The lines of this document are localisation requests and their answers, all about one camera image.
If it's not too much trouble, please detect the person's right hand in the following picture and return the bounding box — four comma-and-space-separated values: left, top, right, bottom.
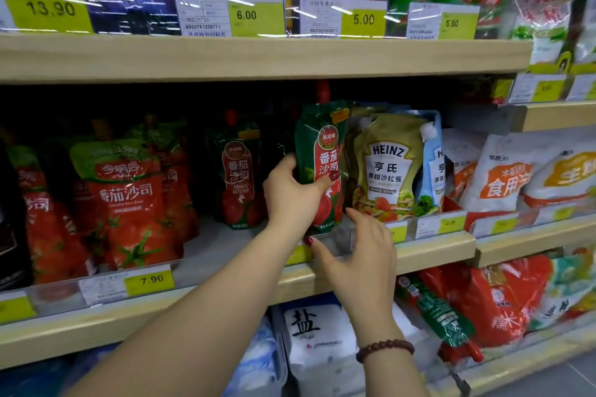
304, 207, 405, 347

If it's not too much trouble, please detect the person's left hand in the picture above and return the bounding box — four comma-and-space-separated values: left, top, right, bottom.
263, 153, 334, 235

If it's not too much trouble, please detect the green ketchup pouch red cap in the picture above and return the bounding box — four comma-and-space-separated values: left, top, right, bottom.
210, 109, 267, 230
295, 80, 351, 235

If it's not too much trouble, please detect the person's right forearm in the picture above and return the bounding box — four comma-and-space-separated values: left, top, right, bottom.
359, 341, 431, 397

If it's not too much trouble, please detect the person's left forearm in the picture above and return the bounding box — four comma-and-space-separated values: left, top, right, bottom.
63, 222, 313, 397

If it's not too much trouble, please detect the olive salad dressing pouch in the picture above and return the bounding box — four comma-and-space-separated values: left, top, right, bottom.
350, 113, 432, 223

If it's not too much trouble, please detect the white and yellow price tag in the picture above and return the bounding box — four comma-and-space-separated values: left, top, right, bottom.
507, 74, 568, 105
413, 212, 467, 240
299, 0, 388, 39
470, 213, 520, 239
173, 0, 287, 38
565, 74, 596, 102
406, 2, 481, 41
78, 264, 176, 307
386, 220, 410, 244

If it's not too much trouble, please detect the light blue salad dressing pouch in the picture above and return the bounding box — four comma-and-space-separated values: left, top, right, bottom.
416, 110, 448, 214

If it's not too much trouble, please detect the blue and white salt bag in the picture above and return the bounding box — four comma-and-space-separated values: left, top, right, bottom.
223, 315, 281, 397

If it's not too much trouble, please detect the green and red stick packet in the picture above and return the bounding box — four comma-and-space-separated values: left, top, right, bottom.
395, 275, 486, 366

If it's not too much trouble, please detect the red ketchup pouch green top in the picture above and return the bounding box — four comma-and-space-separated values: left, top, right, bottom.
70, 138, 185, 272
125, 115, 201, 244
7, 145, 92, 286

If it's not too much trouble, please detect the white bag orange print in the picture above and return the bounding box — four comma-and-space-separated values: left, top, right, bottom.
441, 128, 490, 203

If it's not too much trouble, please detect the long wooden shelf board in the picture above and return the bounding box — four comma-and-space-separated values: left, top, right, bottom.
0, 33, 534, 85
0, 230, 476, 370

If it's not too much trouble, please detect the white starch bag orange label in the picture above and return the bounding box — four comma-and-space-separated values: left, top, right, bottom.
458, 133, 559, 226

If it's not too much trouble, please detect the red rice flour bag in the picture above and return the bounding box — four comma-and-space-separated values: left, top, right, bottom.
418, 254, 556, 349

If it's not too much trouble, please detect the short wooden shelf board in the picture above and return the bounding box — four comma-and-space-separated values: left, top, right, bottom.
427, 321, 596, 397
469, 213, 596, 268
497, 100, 596, 133

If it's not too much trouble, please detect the white bag yellow label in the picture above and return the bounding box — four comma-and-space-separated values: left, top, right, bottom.
518, 141, 596, 219

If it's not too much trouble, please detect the white and teal printed bag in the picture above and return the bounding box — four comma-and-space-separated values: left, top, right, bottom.
527, 247, 596, 333

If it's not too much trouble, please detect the clear bag green label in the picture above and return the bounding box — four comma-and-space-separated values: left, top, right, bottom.
509, 0, 576, 74
570, 0, 596, 76

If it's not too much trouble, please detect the brown bead bracelet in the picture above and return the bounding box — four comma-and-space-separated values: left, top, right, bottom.
356, 339, 415, 364

